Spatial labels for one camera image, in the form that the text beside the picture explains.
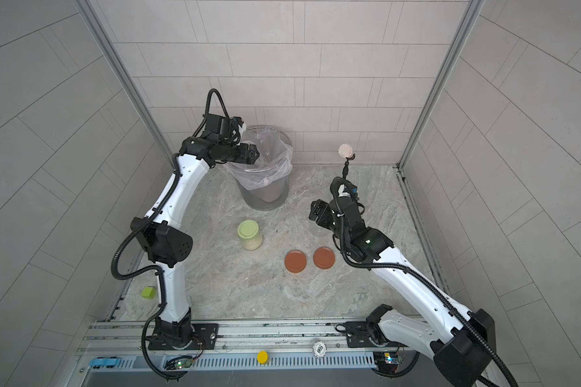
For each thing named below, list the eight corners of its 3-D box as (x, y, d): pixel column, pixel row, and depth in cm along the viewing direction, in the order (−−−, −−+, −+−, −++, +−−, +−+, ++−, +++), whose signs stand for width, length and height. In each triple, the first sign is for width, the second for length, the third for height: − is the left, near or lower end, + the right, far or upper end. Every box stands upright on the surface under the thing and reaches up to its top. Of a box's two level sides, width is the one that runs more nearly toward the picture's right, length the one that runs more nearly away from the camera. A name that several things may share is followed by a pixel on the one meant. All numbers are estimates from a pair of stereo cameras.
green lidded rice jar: (241, 250, 91) (236, 237, 83) (244, 233, 96) (239, 219, 87) (260, 250, 91) (257, 237, 83) (262, 233, 96) (259, 219, 87)
